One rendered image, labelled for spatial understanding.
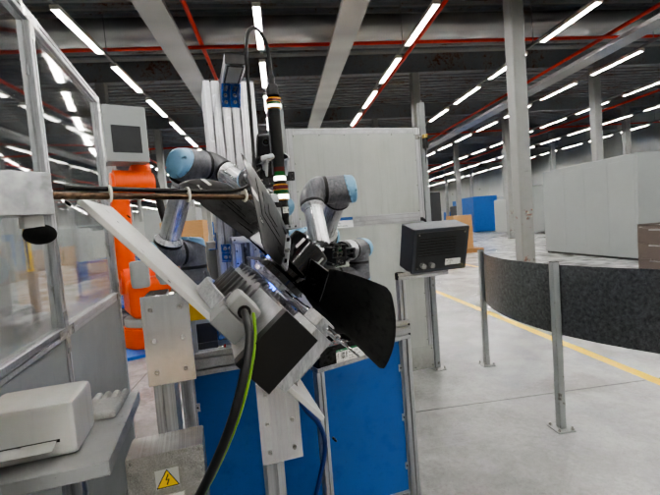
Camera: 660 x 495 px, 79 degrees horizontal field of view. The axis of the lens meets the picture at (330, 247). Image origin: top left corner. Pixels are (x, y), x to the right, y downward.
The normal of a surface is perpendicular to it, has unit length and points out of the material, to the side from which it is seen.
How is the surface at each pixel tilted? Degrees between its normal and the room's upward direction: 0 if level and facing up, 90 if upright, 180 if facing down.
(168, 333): 90
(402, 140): 91
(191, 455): 90
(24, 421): 90
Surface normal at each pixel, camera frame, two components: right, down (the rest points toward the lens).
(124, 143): 0.58, 0.00
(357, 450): 0.29, 0.04
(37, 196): 0.79, -0.03
